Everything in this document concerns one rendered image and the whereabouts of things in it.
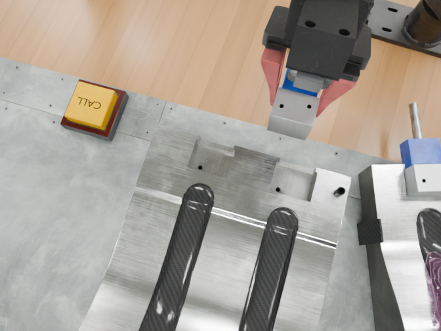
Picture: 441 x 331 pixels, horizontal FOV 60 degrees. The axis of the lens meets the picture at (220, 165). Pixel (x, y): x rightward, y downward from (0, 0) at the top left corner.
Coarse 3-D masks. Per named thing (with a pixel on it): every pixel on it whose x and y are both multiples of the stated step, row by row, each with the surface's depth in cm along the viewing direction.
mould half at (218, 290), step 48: (192, 144) 50; (144, 192) 49; (240, 192) 48; (144, 240) 47; (240, 240) 47; (336, 240) 46; (144, 288) 46; (192, 288) 46; (240, 288) 46; (288, 288) 46
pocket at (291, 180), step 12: (276, 168) 52; (288, 168) 51; (300, 168) 50; (276, 180) 51; (288, 180) 51; (300, 180) 51; (312, 180) 51; (288, 192) 51; (300, 192) 51; (312, 192) 48
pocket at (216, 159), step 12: (204, 144) 51; (216, 144) 51; (192, 156) 51; (204, 156) 52; (216, 156) 52; (228, 156) 52; (192, 168) 52; (204, 168) 52; (216, 168) 52; (228, 168) 52
